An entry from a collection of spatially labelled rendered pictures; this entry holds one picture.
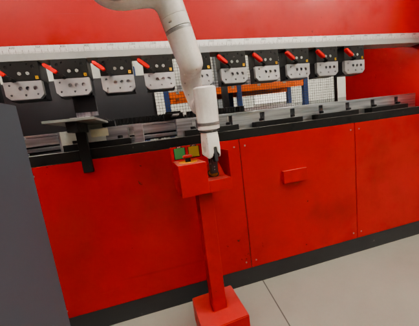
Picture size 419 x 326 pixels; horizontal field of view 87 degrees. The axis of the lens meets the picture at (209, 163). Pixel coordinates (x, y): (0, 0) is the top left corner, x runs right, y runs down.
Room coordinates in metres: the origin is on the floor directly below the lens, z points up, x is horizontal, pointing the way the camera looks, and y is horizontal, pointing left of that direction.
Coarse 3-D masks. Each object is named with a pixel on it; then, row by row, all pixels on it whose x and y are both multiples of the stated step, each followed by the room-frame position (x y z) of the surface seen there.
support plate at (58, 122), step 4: (92, 116) 0.88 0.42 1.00; (52, 120) 0.84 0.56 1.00; (56, 120) 0.85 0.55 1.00; (60, 120) 0.85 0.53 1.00; (64, 120) 0.85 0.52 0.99; (68, 120) 0.86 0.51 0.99; (72, 120) 0.86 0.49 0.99; (76, 120) 0.86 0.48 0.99; (80, 120) 0.88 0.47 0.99; (84, 120) 0.89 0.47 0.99; (88, 120) 0.91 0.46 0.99; (92, 120) 0.93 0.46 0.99; (96, 120) 0.95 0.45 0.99; (100, 120) 0.98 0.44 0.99; (104, 120) 1.05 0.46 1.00; (48, 124) 0.87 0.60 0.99; (52, 124) 0.89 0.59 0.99; (56, 124) 0.91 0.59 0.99; (60, 124) 0.93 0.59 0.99; (64, 124) 0.95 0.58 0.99; (88, 124) 1.08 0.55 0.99; (92, 124) 1.11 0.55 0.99
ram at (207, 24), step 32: (0, 0) 1.04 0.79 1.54; (32, 0) 1.06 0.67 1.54; (64, 0) 1.09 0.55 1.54; (192, 0) 1.22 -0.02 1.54; (224, 0) 1.26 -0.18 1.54; (256, 0) 1.30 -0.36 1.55; (288, 0) 1.34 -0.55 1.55; (320, 0) 1.39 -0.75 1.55; (352, 0) 1.44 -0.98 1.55; (384, 0) 1.49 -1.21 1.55; (416, 0) 1.55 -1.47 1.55; (0, 32) 1.03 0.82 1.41; (32, 32) 1.06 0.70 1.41; (64, 32) 1.09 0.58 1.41; (96, 32) 1.12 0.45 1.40; (128, 32) 1.15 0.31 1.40; (160, 32) 1.18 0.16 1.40; (224, 32) 1.25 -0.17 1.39; (256, 32) 1.29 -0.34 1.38; (288, 32) 1.34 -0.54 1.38; (320, 32) 1.39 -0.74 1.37; (352, 32) 1.44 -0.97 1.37; (384, 32) 1.49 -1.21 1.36
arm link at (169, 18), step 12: (96, 0) 0.71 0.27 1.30; (108, 0) 0.69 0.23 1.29; (120, 0) 0.71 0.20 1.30; (132, 0) 0.73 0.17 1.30; (144, 0) 0.73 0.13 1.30; (156, 0) 0.73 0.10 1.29; (168, 0) 0.73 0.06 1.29; (180, 0) 0.75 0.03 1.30; (168, 12) 0.74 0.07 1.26; (180, 12) 0.75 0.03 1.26; (168, 24) 0.75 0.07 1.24; (180, 24) 0.75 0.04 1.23
